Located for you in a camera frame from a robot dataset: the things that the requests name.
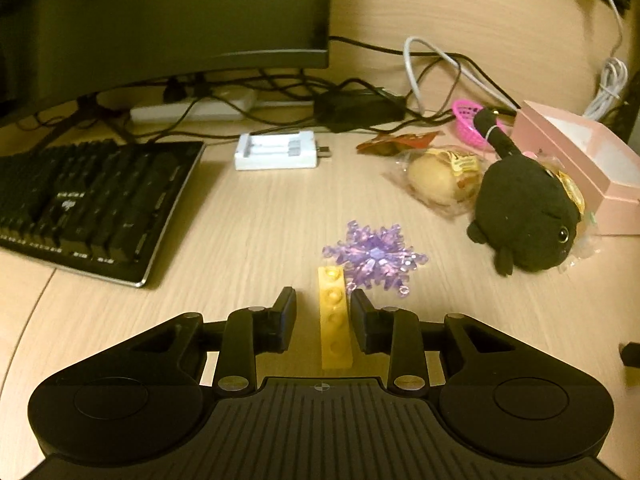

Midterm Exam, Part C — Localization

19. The white battery charger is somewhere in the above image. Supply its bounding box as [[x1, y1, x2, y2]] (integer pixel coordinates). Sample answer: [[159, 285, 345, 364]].
[[234, 130, 332, 171]]

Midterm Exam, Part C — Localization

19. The black thin cable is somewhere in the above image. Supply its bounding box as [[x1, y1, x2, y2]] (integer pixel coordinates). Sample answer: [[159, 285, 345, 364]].
[[326, 34, 522, 126]]

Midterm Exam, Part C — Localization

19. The purple plastic snowflake ornament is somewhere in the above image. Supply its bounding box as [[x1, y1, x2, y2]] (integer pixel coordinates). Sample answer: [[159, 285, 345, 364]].
[[322, 220, 428, 298]]

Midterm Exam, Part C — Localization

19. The pink plastic toy strainer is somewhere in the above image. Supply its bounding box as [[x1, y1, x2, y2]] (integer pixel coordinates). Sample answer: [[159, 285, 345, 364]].
[[451, 99, 492, 152]]

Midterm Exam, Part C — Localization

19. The grey looped cable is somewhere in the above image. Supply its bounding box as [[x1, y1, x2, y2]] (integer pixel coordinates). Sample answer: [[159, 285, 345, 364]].
[[402, 34, 522, 116]]

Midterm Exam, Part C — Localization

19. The pink open cardboard box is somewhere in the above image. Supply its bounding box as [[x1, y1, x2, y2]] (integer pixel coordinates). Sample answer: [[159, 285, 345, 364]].
[[511, 101, 639, 235]]

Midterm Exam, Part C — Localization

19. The black plush toy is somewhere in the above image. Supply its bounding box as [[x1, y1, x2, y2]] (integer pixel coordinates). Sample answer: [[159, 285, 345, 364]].
[[466, 108, 582, 276]]

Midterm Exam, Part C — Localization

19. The black keyboard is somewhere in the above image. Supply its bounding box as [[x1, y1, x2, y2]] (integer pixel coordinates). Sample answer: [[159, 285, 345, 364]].
[[1, 140, 204, 287]]

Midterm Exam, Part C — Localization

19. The white power strip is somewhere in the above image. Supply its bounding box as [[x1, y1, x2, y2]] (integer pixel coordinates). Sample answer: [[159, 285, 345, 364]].
[[130, 87, 310, 124]]

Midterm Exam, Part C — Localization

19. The black computer monitor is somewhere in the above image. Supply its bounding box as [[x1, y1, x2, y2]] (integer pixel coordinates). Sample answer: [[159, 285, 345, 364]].
[[1, 0, 330, 124]]

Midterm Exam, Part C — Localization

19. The orange snack wrapper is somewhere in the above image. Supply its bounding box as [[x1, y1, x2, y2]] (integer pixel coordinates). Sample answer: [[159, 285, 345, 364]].
[[356, 131, 442, 156]]

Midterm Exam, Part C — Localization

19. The pale bread bun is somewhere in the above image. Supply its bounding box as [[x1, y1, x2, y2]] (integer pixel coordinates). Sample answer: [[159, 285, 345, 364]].
[[386, 145, 489, 218]]

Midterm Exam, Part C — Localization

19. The yellow toy building brick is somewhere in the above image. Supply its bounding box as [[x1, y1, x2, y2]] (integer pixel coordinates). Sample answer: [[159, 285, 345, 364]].
[[318, 266, 352, 370]]

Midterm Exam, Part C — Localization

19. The black power adapter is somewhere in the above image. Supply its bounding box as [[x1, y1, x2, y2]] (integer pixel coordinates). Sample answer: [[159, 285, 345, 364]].
[[314, 89, 406, 132]]

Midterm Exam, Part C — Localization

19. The brown small cake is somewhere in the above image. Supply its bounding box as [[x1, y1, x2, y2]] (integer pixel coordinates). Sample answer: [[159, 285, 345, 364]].
[[538, 154, 601, 272]]

